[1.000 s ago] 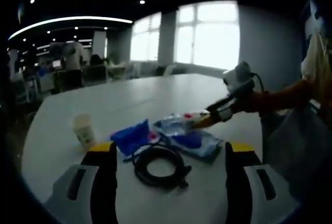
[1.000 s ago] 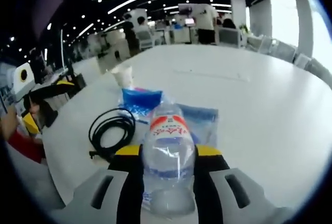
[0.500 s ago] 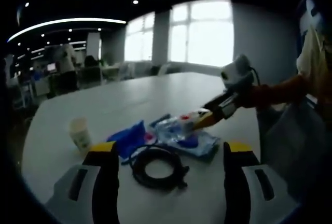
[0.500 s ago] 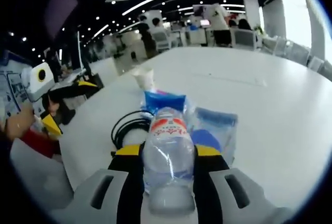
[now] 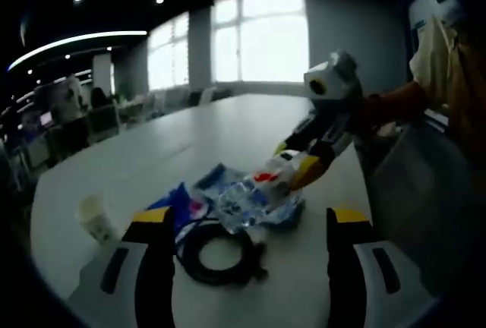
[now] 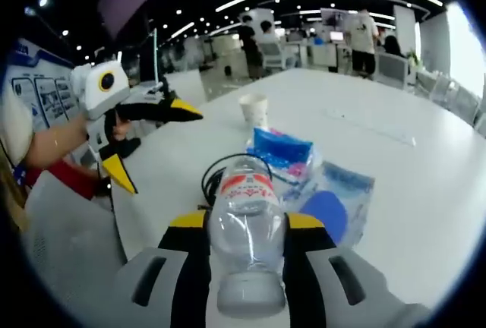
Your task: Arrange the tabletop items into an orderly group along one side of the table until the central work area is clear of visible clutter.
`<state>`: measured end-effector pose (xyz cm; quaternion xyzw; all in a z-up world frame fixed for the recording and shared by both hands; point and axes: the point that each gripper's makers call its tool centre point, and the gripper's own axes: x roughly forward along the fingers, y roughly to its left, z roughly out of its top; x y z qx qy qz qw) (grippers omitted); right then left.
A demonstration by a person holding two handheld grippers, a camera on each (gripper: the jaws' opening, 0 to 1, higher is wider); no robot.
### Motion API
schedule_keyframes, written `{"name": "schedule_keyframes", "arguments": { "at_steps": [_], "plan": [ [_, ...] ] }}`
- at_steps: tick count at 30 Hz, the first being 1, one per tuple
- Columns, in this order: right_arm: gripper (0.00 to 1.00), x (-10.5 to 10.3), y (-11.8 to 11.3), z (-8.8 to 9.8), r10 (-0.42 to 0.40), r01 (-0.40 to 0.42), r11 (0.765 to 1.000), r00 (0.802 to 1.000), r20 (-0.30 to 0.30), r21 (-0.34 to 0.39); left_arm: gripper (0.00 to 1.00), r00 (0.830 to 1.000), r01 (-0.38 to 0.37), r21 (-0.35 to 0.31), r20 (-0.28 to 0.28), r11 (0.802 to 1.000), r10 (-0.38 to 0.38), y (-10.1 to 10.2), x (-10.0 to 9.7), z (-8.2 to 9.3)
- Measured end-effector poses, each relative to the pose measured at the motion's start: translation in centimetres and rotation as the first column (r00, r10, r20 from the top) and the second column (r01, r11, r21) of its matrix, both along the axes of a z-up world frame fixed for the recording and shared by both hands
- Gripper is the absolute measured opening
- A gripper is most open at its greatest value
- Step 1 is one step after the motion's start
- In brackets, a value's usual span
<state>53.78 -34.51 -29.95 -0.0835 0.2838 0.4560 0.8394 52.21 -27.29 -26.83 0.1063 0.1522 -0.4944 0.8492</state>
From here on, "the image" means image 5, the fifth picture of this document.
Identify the grey chair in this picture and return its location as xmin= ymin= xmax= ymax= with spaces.
xmin=355 ymin=121 xmax=486 ymax=308

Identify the clear bag with red-white item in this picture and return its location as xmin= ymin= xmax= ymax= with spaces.
xmin=218 ymin=152 xmax=305 ymax=232

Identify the white paper cup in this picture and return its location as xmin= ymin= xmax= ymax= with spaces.
xmin=77 ymin=194 xmax=119 ymax=248

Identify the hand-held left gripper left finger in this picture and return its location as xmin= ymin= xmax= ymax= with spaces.
xmin=67 ymin=207 xmax=176 ymax=328

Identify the person in yellow jacket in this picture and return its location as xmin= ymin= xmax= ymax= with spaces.
xmin=409 ymin=1 xmax=486 ymax=192

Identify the black cable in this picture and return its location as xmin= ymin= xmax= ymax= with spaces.
xmin=175 ymin=216 xmax=271 ymax=287

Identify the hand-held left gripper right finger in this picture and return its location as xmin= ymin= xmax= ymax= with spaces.
xmin=325 ymin=206 xmax=438 ymax=328

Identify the blue tissue pack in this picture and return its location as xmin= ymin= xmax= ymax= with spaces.
xmin=147 ymin=181 xmax=214 ymax=240

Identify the clear bag with blue print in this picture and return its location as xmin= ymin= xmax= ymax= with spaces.
xmin=192 ymin=162 xmax=307 ymax=232

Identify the white table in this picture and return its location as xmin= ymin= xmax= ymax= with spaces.
xmin=30 ymin=93 xmax=437 ymax=328

